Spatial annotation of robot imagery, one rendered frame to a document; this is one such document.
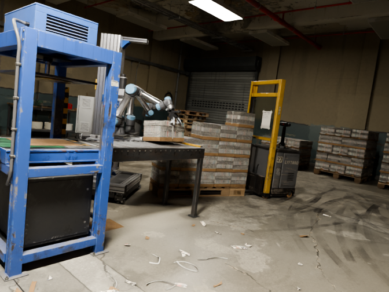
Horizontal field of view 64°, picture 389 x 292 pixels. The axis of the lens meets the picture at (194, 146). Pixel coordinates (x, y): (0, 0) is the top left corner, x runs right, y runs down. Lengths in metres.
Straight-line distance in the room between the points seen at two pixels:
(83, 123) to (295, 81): 8.18
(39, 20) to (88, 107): 1.92
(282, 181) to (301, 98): 5.96
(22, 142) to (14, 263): 0.77
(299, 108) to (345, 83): 1.55
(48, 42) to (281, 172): 3.96
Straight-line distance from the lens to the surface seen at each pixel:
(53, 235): 2.52
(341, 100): 10.41
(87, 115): 4.13
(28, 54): 2.15
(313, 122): 10.61
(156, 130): 3.41
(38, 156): 2.38
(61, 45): 2.24
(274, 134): 4.86
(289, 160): 5.21
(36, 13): 2.39
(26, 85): 2.14
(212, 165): 4.53
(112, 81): 2.40
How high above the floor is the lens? 1.15
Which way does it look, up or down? 6 degrees down
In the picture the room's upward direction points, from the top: 7 degrees clockwise
